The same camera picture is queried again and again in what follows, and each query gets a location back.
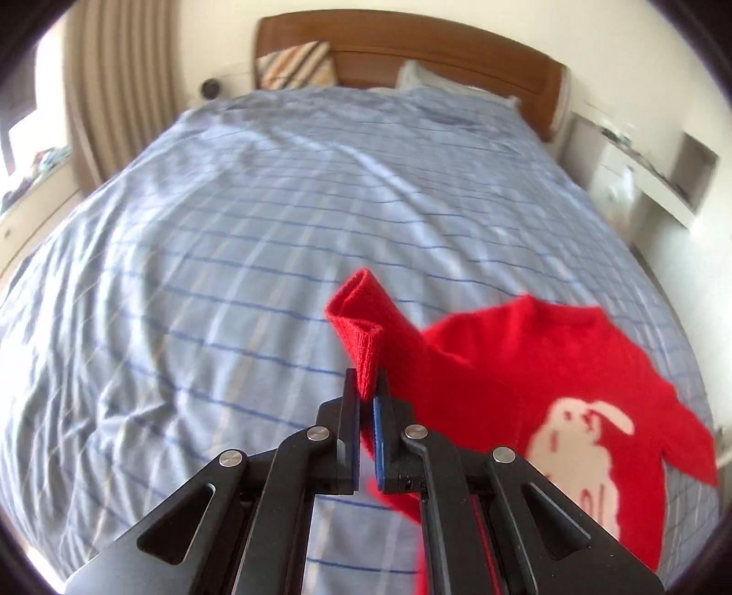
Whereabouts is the striped pillow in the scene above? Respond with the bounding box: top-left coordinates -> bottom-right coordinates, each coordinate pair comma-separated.
255,41 -> 339,91

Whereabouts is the blue checked blanket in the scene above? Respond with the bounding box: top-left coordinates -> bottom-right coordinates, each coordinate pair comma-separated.
0,86 -> 727,595

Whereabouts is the clutter on windowsill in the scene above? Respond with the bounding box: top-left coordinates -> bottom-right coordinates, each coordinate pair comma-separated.
0,146 -> 72,212

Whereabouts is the wooden bed headboard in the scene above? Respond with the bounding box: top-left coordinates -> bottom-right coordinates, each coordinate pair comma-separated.
253,8 -> 573,144

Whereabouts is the beige curtain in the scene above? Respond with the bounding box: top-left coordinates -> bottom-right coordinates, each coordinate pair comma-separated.
60,5 -> 189,192

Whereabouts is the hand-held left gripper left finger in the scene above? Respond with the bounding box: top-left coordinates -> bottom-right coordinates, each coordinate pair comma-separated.
65,369 -> 361,595

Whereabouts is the red knit sweater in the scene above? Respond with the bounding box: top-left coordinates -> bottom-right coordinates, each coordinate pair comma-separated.
324,269 -> 720,595

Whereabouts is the clear plastic bag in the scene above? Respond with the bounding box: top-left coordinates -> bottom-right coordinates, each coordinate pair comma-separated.
606,168 -> 638,230

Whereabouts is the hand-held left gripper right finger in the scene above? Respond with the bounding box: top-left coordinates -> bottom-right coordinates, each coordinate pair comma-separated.
373,372 -> 665,595

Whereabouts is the pale blue pillow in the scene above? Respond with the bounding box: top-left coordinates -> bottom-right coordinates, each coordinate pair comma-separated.
366,60 -> 521,112

